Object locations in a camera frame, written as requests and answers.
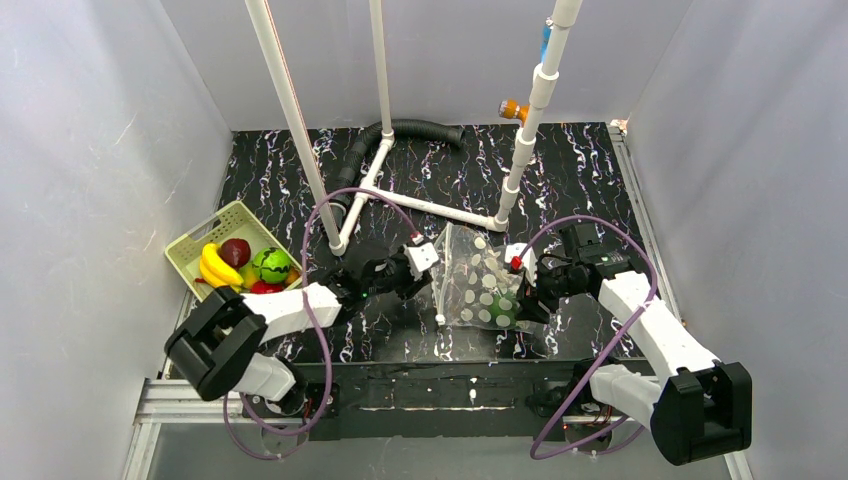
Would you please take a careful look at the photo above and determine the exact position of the purple cable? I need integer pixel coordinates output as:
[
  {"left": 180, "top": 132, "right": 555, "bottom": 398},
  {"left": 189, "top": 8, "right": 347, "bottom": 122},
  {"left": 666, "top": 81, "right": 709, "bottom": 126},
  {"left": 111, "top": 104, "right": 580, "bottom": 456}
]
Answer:
[
  {"left": 222, "top": 187, "right": 425, "bottom": 462},
  {"left": 528, "top": 215, "right": 660, "bottom": 462}
]

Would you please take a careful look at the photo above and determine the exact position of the clear polka dot zip bag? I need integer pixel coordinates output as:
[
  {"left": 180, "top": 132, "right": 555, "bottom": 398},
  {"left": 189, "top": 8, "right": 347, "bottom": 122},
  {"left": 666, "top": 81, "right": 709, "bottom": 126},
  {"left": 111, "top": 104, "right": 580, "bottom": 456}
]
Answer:
[{"left": 431, "top": 223, "right": 535, "bottom": 332}]

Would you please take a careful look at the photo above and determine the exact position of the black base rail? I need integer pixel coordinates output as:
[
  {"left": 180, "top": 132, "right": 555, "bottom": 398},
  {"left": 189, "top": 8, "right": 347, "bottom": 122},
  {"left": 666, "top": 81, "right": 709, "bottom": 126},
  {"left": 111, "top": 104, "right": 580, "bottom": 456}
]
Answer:
[{"left": 291, "top": 358, "right": 637, "bottom": 442}]

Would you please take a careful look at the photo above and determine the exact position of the green striped fake watermelon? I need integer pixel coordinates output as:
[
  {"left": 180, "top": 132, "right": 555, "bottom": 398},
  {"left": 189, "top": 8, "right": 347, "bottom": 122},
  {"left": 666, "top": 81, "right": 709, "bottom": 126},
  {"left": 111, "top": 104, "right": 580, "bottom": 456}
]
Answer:
[{"left": 252, "top": 247, "right": 292, "bottom": 284}]

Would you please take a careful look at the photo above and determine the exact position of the yellow fake banana bunch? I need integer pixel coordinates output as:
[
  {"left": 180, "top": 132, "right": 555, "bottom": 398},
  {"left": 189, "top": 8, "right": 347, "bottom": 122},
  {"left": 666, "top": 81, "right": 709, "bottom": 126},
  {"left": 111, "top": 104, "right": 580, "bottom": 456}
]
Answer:
[{"left": 198, "top": 242, "right": 244, "bottom": 292}]

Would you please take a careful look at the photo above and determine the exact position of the orange clamp knob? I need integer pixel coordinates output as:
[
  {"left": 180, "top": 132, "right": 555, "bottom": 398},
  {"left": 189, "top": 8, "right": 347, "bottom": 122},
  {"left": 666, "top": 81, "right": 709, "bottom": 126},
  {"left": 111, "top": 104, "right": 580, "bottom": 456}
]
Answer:
[{"left": 498, "top": 99, "right": 530, "bottom": 126}]

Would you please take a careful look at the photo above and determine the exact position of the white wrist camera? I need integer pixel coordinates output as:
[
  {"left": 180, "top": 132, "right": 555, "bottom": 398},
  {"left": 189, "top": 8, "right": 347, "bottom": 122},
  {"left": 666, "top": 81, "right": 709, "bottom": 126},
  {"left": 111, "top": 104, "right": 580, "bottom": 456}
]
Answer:
[
  {"left": 404, "top": 242, "right": 440, "bottom": 277},
  {"left": 504, "top": 243, "right": 537, "bottom": 283}
]

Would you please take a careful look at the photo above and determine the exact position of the white PVC pipe frame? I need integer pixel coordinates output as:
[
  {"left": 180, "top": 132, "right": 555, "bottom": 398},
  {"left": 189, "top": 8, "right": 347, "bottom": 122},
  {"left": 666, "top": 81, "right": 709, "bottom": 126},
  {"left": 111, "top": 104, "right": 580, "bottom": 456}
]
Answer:
[{"left": 246, "top": 1, "right": 582, "bottom": 257}]

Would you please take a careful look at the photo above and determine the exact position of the green fake fruit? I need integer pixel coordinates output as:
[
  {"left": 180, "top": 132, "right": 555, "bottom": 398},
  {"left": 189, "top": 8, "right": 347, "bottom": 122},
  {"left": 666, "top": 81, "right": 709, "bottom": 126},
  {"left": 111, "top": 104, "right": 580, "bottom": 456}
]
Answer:
[{"left": 239, "top": 263, "right": 260, "bottom": 291}]

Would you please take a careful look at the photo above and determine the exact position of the blue clamp knob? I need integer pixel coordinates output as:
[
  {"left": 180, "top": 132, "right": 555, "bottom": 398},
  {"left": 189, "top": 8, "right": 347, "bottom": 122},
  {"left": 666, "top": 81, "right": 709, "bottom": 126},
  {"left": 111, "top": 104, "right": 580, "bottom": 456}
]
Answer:
[{"left": 540, "top": 17, "right": 555, "bottom": 63}]

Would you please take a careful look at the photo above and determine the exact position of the red fake apple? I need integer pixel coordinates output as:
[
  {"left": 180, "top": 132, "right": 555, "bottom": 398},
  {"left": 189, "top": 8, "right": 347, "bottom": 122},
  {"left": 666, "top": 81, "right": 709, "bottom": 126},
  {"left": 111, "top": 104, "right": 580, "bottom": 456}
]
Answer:
[{"left": 250, "top": 281, "right": 286, "bottom": 294}]

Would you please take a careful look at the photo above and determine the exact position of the orange fake fruit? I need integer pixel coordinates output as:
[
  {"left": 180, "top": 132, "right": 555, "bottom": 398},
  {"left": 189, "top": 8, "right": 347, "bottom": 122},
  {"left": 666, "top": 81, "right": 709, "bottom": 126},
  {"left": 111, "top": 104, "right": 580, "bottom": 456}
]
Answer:
[{"left": 284, "top": 268, "right": 300, "bottom": 286}]

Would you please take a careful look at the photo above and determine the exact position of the light green plastic basket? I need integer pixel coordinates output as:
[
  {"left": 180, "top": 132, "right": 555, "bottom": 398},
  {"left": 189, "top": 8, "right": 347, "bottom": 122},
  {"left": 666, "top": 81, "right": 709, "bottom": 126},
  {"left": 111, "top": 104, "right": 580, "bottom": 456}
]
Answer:
[{"left": 164, "top": 200, "right": 302, "bottom": 300}]

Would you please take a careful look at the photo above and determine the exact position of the black corrugated hose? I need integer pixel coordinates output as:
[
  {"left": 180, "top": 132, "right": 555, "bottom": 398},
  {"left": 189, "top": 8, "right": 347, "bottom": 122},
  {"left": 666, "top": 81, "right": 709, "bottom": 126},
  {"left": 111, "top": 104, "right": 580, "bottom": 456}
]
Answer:
[{"left": 327, "top": 119, "right": 467, "bottom": 213}]

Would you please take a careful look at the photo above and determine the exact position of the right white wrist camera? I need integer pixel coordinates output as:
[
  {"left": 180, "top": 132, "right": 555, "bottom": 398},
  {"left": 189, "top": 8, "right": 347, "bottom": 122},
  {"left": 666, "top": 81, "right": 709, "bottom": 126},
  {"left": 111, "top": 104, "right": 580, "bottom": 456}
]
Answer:
[{"left": 504, "top": 243, "right": 537, "bottom": 283}]

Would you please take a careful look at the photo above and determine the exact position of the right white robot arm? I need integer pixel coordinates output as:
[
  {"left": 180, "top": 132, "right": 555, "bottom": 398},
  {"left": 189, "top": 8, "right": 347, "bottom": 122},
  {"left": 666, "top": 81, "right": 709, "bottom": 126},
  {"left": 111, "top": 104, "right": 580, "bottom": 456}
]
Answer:
[{"left": 505, "top": 215, "right": 752, "bottom": 466}]

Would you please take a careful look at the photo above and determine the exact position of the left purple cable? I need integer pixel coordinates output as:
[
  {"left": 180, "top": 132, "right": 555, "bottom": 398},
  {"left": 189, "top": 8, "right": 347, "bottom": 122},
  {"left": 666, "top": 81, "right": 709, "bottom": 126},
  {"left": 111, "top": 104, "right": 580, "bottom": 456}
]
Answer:
[{"left": 222, "top": 187, "right": 425, "bottom": 462}]

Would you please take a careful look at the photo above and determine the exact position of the dark red fake fruit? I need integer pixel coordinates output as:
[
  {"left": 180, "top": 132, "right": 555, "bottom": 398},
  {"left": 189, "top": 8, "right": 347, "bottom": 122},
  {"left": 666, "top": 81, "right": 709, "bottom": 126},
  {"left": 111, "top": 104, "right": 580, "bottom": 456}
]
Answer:
[{"left": 218, "top": 238, "right": 253, "bottom": 270}]

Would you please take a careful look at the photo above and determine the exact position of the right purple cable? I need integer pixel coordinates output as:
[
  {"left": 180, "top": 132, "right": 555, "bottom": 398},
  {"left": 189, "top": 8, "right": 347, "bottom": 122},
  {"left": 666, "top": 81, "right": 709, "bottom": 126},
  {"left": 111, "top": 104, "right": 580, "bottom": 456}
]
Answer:
[{"left": 528, "top": 215, "right": 660, "bottom": 462}]

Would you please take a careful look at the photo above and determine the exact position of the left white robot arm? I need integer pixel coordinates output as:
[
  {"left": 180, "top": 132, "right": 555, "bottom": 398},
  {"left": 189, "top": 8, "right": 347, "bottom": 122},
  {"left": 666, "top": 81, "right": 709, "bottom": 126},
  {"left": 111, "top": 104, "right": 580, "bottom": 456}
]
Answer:
[{"left": 164, "top": 237, "right": 439, "bottom": 402}]

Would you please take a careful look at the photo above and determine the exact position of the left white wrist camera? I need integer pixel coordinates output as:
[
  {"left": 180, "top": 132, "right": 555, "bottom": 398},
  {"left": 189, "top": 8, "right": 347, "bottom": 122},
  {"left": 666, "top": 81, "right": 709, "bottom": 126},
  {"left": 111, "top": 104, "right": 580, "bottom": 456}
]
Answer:
[{"left": 404, "top": 242, "right": 440, "bottom": 277}]

